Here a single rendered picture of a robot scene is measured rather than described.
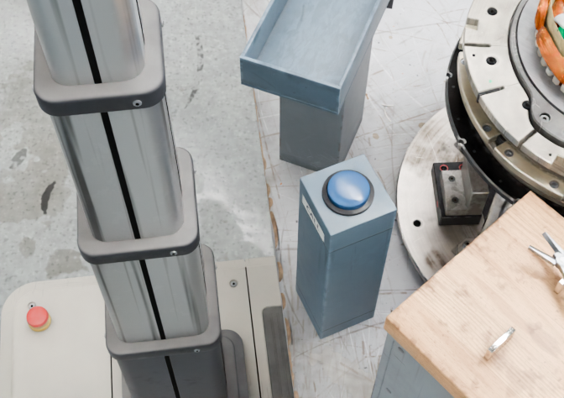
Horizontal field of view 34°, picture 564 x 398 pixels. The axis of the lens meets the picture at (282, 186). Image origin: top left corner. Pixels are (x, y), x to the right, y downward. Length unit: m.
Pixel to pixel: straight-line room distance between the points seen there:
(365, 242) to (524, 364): 0.21
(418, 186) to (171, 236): 0.34
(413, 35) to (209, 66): 1.03
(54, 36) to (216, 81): 1.54
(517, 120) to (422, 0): 0.54
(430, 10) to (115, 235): 0.62
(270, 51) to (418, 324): 0.36
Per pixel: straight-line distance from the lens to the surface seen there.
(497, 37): 0.95
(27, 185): 2.18
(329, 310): 1.03
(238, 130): 2.19
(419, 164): 1.20
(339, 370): 1.09
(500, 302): 0.82
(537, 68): 0.92
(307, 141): 1.15
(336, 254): 0.91
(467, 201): 1.13
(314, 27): 1.03
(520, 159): 0.91
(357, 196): 0.88
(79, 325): 1.71
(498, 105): 0.90
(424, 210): 1.16
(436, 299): 0.82
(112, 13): 0.74
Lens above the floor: 1.80
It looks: 58 degrees down
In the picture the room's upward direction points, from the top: straight up
